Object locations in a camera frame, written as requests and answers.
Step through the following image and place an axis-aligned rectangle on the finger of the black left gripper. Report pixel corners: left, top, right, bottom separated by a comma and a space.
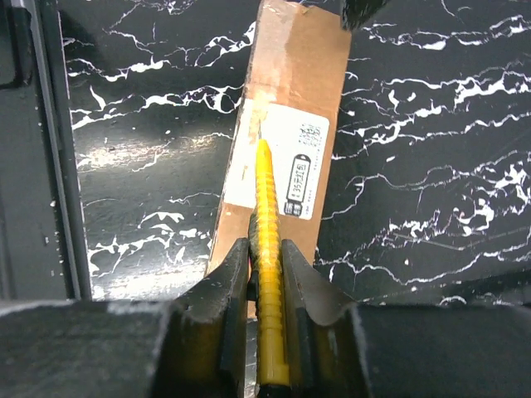
339, 0, 389, 31

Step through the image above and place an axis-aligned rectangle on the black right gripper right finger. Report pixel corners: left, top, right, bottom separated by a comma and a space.
281, 240, 530, 397

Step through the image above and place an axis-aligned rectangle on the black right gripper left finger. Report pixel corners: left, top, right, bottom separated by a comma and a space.
1, 238, 249, 397

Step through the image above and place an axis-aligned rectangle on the brown cardboard express box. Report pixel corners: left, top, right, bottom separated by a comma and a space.
207, 1, 351, 270

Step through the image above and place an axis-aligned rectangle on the yellow utility knife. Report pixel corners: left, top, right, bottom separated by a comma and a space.
251, 138, 290, 397

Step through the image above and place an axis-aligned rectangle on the black drain tray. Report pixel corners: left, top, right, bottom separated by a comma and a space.
1, 1, 91, 300

